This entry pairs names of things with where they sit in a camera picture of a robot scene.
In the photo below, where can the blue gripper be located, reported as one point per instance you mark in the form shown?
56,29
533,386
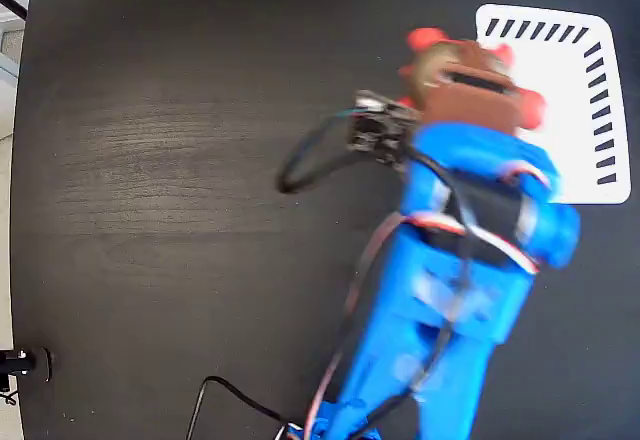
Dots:
475,94

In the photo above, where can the pink red plush toy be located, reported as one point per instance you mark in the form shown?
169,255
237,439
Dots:
425,37

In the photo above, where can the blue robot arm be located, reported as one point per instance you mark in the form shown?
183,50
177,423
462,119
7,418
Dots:
400,350

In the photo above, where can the white slotted tray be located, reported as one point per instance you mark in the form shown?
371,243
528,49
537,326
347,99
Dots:
565,110

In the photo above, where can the black metal bar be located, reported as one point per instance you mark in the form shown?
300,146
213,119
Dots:
12,4

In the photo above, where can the black table clamp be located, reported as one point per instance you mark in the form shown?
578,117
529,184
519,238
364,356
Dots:
25,360

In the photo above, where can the black gripper camera module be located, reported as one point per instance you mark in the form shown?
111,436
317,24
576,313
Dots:
380,127

